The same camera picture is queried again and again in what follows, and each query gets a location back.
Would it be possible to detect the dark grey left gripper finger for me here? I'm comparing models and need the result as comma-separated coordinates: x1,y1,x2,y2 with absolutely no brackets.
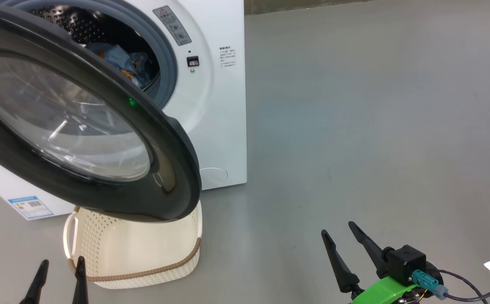
19,259,50,304
72,256,89,304

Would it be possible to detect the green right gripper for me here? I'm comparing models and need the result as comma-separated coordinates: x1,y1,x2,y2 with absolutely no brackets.
321,221,418,304

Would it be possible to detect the black round glass washer door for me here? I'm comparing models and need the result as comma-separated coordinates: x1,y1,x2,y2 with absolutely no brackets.
0,2,202,223

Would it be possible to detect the blue garment with orange patches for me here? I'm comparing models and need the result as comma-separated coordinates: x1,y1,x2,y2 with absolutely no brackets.
85,41,131,70

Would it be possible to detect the white front-load washing machine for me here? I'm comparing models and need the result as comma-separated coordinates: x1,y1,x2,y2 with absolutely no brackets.
0,0,247,221

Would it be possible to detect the grey rubber door gasket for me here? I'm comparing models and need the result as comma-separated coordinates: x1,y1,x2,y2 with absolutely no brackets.
0,0,178,109

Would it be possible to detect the stainless steel washing machine drum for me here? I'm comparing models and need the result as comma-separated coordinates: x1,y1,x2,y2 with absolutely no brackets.
27,4,161,91

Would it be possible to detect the cream perforated laundry basket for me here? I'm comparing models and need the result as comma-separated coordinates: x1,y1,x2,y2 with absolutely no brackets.
62,201,203,290

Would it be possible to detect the blue energy label sticker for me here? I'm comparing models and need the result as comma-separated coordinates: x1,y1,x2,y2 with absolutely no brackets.
8,195,54,220

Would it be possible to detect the round white filter cover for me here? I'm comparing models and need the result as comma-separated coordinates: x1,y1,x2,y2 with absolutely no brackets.
200,167,229,190

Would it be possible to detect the grey warning sticker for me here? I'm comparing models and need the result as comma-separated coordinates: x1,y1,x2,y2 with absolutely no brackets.
152,5,192,46

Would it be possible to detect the teal right camera connector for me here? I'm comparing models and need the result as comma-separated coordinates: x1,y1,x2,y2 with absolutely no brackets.
411,269,449,300

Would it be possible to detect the black right camera cable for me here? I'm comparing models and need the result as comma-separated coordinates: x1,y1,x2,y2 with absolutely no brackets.
437,269,490,302

